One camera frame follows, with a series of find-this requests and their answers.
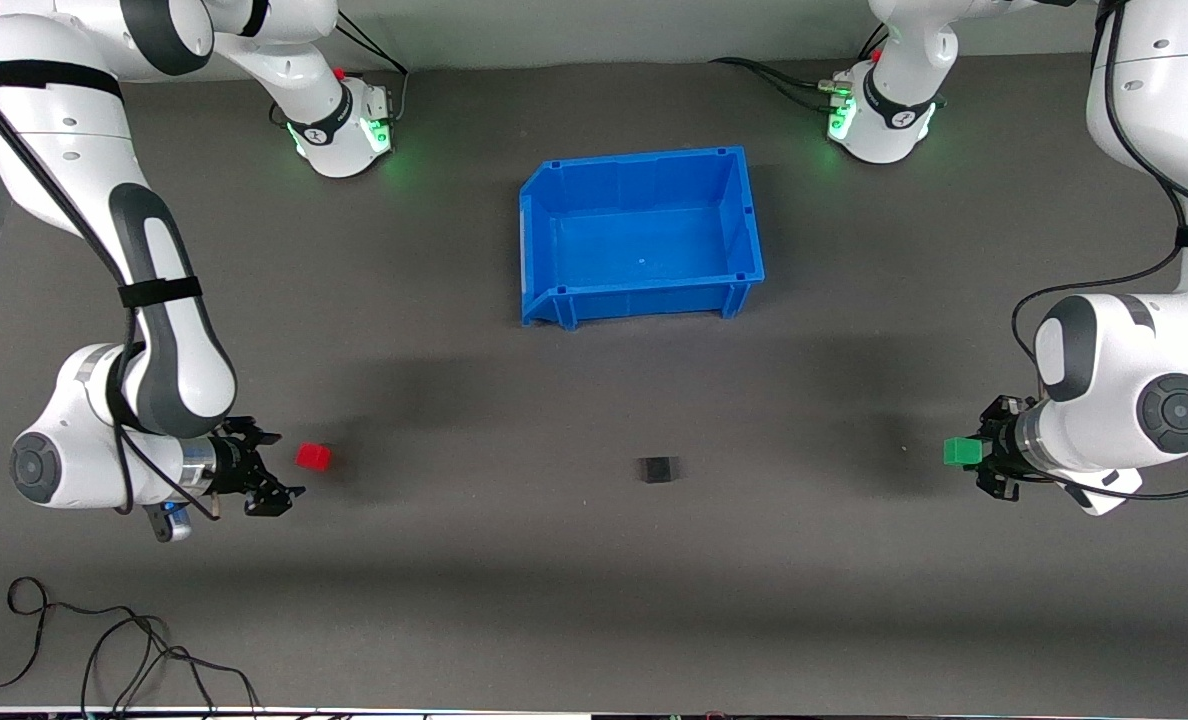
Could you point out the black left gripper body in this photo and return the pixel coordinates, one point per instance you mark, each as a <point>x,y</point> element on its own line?
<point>999,447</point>

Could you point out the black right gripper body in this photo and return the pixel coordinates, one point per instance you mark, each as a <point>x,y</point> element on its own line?
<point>231,463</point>

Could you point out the green cube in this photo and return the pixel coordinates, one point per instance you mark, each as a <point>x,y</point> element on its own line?
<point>962,451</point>

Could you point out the red cube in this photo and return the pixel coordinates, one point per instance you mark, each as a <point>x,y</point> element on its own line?
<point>313,457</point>

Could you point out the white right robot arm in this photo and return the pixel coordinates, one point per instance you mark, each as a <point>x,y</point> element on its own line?
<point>84,150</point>

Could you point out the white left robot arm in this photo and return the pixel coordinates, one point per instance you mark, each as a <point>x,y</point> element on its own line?
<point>1114,400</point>

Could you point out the black cube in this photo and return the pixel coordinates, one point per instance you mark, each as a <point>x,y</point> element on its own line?
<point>658,469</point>

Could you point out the dark grey table mat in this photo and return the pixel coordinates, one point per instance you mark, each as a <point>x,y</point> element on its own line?
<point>454,560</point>

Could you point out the blue plastic storage bin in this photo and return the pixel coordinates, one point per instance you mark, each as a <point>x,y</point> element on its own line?
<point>644,250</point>

